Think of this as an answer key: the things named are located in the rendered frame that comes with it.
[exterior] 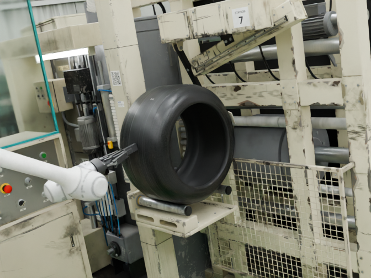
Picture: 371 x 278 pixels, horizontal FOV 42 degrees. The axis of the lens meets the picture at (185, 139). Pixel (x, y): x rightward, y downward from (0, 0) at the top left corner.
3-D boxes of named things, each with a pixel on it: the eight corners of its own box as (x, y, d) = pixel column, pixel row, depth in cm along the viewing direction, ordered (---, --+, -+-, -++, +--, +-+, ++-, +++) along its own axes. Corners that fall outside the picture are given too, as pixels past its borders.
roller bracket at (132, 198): (130, 213, 240) (126, 194, 238) (186, 186, 266) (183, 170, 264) (133, 214, 238) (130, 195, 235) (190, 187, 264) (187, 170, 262)
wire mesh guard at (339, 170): (211, 266, 288) (194, 154, 273) (213, 265, 289) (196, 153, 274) (354, 312, 223) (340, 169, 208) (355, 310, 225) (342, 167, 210)
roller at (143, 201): (137, 206, 240) (135, 198, 239) (144, 202, 243) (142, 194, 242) (186, 218, 215) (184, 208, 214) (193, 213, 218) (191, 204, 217)
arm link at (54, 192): (78, 188, 195) (96, 190, 185) (46, 206, 185) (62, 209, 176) (68, 164, 192) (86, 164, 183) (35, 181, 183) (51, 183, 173)
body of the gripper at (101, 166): (95, 162, 189) (113, 153, 195) (83, 160, 195) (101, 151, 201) (101, 180, 192) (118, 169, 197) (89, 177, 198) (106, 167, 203)
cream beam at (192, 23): (160, 44, 246) (155, 15, 243) (194, 38, 263) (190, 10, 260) (255, 31, 203) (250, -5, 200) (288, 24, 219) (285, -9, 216)
